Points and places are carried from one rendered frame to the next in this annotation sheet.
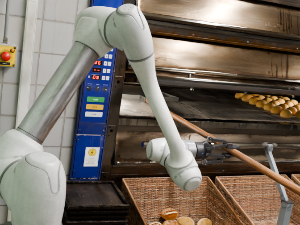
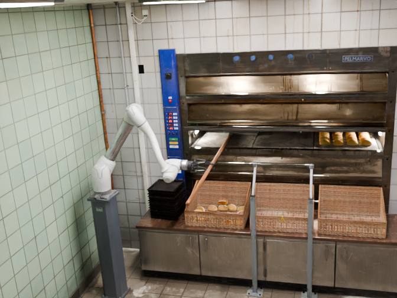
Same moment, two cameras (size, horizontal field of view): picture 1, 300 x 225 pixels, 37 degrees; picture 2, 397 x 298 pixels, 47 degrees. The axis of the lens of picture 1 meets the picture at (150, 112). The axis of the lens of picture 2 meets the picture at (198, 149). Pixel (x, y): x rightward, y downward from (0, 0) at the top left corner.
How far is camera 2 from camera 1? 3.04 m
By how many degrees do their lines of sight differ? 41
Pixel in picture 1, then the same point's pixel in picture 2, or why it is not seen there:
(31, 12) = (137, 101)
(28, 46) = not seen: hidden behind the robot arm
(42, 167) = (96, 168)
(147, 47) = (138, 122)
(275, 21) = (278, 85)
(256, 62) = (272, 111)
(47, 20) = (145, 103)
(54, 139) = not seen: hidden behind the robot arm
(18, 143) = (101, 160)
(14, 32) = not seen: hidden behind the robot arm
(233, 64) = (253, 115)
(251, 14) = (259, 83)
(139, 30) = (132, 115)
